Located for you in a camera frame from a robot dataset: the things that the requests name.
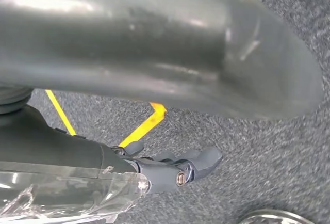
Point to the chrome stanchion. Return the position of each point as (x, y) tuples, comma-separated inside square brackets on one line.
[(273, 217)]

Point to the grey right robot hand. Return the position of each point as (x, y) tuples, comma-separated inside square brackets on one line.
[(129, 37)]

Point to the clear plastic camera guard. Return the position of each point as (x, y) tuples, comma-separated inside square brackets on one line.
[(64, 195)]

